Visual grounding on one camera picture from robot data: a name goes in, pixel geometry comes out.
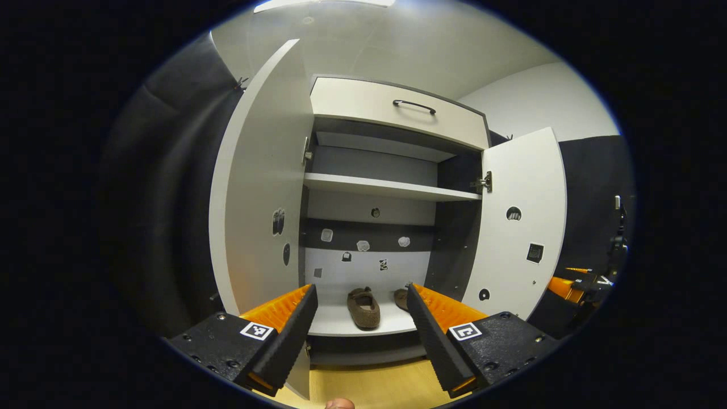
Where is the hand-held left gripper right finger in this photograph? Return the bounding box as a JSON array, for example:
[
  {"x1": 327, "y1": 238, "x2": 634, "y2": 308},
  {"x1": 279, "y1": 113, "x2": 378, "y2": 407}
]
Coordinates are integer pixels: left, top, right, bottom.
[{"x1": 406, "y1": 283, "x2": 560, "y2": 398}]

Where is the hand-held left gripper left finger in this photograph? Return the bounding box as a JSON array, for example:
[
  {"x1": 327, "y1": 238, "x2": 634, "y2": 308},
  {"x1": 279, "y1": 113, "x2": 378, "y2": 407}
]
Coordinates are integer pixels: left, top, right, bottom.
[{"x1": 168, "y1": 284, "x2": 319, "y2": 397}]

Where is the white shoe cabinet door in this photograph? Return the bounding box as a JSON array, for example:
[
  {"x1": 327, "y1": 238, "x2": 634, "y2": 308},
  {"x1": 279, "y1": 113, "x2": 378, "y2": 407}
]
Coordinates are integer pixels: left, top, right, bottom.
[
  {"x1": 461, "y1": 127, "x2": 567, "y2": 322},
  {"x1": 209, "y1": 39, "x2": 315, "y2": 398}
]

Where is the white cabinet shelf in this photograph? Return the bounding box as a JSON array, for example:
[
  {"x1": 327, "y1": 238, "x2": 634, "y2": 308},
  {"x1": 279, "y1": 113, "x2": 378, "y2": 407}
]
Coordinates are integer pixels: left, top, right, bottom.
[{"x1": 303, "y1": 172, "x2": 482, "y2": 202}]

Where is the black backdrop cloth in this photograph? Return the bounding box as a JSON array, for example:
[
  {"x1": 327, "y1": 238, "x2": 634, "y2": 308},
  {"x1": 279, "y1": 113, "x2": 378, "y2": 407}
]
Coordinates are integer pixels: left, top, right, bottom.
[{"x1": 102, "y1": 31, "x2": 634, "y2": 341}]

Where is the ceiling light panel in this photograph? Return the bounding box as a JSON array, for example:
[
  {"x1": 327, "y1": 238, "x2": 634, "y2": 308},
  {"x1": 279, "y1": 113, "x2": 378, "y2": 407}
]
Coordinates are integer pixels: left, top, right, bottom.
[{"x1": 253, "y1": 0, "x2": 396, "y2": 13}]

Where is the black drawer handle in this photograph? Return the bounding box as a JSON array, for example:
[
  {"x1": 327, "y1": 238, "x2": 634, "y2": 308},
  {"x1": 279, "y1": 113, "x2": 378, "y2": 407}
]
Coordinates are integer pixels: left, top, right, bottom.
[{"x1": 392, "y1": 99, "x2": 437, "y2": 115}]

